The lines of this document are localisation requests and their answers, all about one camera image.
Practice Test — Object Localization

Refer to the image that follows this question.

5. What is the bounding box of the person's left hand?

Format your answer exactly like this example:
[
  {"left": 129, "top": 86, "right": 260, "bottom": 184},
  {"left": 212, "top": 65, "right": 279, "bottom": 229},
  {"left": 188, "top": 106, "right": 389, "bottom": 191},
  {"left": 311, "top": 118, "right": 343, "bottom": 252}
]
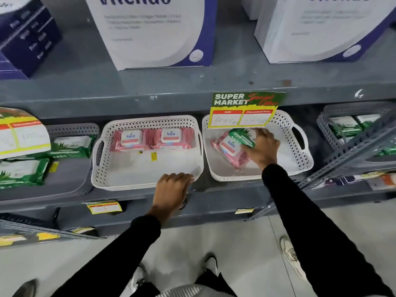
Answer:
[{"left": 148, "top": 173, "right": 195, "bottom": 227}]

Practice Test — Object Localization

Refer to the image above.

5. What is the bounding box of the person's right hand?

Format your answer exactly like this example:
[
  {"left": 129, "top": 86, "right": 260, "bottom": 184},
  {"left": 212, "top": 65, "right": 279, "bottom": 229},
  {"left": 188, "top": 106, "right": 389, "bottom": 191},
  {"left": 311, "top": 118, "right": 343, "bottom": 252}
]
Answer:
[{"left": 246, "top": 128, "right": 281, "bottom": 171}]

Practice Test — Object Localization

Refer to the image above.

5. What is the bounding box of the green wet wipes packet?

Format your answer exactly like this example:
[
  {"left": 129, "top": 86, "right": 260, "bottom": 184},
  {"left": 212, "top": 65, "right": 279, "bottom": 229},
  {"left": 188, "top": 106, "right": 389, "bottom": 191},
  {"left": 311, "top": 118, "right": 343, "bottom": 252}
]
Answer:
[
  {"left": 49, "top": 135, "right": 94, "bottom": 159},
  {"left": 328, "top": 116, "right": 363, "bottom": 138},
  {"left": 0, "top": 157, "right": 51, "bottom": 190},
  {"left": 356, "top": 114, "right": 383, "bottom": 128},
  {"left": 229, "top": 128, "right": 257, "bottom": 149}
]

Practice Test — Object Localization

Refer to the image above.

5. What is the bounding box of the white perforated plastic basket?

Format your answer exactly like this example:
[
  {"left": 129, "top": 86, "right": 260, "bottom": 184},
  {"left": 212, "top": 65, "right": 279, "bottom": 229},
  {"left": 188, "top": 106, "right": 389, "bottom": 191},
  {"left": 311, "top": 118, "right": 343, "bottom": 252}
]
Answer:
[
  {"left": 91, "top": 115, "right": 204, "bottom": 191},
  {"left": 202, "top": 110, "right": 314, "bottom": 182}
]

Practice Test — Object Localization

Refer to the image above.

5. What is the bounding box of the person's right forearm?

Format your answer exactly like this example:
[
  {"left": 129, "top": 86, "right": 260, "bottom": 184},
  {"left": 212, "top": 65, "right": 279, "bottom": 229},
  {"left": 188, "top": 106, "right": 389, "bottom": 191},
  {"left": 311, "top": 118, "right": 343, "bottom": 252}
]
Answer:
[{"left": 261, "top": 164, "right": 394, "bottom": 297}]

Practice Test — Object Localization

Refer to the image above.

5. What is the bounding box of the person's left forearm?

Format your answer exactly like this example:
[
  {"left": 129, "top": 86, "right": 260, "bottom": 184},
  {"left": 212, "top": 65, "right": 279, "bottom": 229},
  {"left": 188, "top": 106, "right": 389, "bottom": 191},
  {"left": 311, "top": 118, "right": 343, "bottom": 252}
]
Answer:
[{"left": 51, "top": 215, "right": 162, "bottom": 297}]

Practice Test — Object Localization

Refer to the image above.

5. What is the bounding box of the green yellow price sign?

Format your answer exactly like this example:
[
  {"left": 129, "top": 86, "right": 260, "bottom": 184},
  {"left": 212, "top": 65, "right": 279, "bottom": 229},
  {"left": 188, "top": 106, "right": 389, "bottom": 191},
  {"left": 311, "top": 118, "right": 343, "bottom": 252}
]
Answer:
[
  {"left": 0, "top": 107, "right": 51, "bottom": 159},
  {"left": 209, "top": 92, "right": 287, "bottom": 128}
]

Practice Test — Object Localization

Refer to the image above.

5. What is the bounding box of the pink wet wipes packet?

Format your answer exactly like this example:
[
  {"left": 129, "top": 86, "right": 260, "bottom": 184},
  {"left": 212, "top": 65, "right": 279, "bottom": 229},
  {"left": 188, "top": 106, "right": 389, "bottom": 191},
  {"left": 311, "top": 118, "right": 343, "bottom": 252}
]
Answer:
[
  {"left": 152, "top": 127, "right": 194, "bottom": 151},
  {"left": 211, "top": 136, "right": 252, "bottom": 170},
  {"left": 111, "top": 129, "right": 155, "bottom": 152}
]

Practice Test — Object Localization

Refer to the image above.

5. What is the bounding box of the grey perforated plastic basket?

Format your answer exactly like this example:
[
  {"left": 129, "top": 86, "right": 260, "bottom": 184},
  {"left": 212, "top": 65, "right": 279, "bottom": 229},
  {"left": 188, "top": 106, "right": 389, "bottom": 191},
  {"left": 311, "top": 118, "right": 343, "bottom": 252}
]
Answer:
[
  {"left": 317, "top": 101, "right": 396, "bottom": 166},
  {"left": 0, "top": 123, "right": 100, "bottom": 202}
]

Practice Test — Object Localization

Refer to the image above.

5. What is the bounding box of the perforated grey steel upright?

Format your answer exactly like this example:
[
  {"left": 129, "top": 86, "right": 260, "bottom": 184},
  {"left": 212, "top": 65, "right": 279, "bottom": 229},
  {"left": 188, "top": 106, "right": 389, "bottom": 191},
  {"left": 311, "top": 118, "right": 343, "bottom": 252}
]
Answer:
[{"left": 247, "top": 113, "right": 396, "bottom": 220}]

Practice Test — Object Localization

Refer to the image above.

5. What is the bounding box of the person's right shoe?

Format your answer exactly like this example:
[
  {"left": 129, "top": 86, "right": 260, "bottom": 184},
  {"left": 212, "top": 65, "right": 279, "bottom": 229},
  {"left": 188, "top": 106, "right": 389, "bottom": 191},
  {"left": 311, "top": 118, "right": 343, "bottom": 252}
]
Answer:
[{"left": 204, "top": 255, "right": 219, "bottom": 276}]

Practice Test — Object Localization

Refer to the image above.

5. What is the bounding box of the person's shoe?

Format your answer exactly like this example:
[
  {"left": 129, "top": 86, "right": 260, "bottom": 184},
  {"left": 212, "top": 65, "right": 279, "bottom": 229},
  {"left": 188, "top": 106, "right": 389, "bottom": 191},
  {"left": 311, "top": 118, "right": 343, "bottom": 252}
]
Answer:
[
  {"left": 204, "top": 255, "right": 219, "bottom": 276},
  {"left": 131, "top": 263, "right": 148, "bottom": 289}
]

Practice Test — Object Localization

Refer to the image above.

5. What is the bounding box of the person's left shoe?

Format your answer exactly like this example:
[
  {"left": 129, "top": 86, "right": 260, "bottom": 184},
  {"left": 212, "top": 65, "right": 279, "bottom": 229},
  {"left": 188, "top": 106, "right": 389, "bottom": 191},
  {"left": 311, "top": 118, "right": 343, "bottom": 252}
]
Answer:
[{"left": 131, "top": 263, "right": 148, "bottom": 289}]

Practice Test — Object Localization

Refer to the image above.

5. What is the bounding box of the white sneaker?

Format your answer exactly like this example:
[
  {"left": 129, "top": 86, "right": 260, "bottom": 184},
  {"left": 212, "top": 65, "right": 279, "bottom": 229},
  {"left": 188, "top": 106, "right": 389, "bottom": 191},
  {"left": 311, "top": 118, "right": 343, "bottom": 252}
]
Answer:
[{"left": 280, "top": 236, "right": 307, "bottom": 281}]

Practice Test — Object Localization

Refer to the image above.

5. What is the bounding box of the grey metal shelf rack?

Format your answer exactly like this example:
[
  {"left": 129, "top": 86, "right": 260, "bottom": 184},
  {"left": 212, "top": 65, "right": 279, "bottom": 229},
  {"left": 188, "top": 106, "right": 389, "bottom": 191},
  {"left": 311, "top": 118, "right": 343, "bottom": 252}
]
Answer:
[{"left": 0, "top": 0, "right": 396, "bottom": 245}]

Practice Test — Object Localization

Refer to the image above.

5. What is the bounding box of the white and blue carton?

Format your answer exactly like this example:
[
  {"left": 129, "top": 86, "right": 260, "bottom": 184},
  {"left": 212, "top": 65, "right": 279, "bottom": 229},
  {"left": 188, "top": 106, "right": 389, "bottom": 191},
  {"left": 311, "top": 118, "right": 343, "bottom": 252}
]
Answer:
[
  {"left": 254, "top": 0, "right": 396, "bottom": 64},
  {"left": 85, "top": 0, "right": 218, "bottom": 71}
]

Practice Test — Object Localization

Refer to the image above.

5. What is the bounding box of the orange and white packet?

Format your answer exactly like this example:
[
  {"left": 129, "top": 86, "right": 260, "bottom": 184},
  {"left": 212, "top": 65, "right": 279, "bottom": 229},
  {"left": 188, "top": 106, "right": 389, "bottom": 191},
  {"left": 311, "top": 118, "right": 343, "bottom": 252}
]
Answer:
[{"left": 370, "top": 173, "right": 396, "bottom": 191}]

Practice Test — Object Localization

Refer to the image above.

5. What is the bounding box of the black plastic basket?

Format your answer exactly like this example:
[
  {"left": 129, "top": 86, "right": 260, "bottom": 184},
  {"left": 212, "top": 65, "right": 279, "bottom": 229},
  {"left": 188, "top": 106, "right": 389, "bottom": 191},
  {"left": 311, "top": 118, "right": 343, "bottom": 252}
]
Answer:
[{"left": 0, "top": 212, "right": 60, "bottom": 230}]

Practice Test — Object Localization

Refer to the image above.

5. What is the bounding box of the grey shoe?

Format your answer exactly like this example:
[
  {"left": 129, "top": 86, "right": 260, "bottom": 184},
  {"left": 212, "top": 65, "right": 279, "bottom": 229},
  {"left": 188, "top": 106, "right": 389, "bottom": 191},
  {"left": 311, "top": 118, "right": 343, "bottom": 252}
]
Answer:
[{"left": 12, "top": 278, "right": 38, "bottom": 297}]

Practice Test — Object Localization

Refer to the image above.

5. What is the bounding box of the dark blue carton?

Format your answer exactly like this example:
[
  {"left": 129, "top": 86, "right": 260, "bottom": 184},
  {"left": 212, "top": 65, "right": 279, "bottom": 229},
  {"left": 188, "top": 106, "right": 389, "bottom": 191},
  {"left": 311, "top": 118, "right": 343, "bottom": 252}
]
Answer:
[{"left": 0, "top": 0, "right": 63, "bottom": 80}]

